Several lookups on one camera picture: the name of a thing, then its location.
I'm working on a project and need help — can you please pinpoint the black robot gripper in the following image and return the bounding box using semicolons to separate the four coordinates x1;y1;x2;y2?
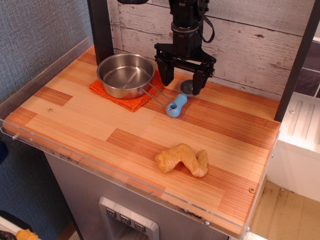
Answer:
154;32;217;96

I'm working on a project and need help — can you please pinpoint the blue handled grey spoon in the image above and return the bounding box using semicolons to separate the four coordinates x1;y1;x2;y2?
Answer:
166;79;195;118

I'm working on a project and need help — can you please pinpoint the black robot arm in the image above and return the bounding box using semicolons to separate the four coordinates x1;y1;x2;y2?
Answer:
154;0;217;96

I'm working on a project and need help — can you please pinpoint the stainless steel pan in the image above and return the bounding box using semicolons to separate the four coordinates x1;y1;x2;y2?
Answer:
96;53;177;111

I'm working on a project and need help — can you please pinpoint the orange knitted cloth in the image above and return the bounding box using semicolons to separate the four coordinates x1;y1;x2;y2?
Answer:
89;68;164;112

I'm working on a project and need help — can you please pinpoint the tan toy chicken piece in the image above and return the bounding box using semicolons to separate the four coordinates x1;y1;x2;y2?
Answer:
155;143;208;177

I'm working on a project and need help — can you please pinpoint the clear acrylic edge guard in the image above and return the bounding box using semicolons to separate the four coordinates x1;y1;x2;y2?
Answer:
1;120;249;240

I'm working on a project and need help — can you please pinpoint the white toy sink unit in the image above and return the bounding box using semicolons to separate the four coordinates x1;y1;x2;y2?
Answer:
266;92;320;201

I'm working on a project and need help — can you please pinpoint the grey toy fridge cabinet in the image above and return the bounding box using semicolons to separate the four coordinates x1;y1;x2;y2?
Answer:
45;153;228;240

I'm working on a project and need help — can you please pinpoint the silver dispenser panel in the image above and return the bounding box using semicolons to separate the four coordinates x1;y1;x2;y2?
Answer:
99;196;160;240

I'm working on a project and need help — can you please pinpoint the orange object bottom left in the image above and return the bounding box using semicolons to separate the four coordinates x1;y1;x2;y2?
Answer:
15;229;39;240

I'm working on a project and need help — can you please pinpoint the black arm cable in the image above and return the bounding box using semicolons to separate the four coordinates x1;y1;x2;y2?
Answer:
199;14;216;44

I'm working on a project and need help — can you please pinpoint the dark left frame post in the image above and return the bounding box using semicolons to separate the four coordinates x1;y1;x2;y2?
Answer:
87;0;114;65

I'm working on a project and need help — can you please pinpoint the dark frame post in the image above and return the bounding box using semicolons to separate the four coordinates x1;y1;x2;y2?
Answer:
87;0;114;65
274;0;320;122

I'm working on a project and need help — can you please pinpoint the dark right frame post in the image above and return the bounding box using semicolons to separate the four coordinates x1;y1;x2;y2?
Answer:
274;0;320;122

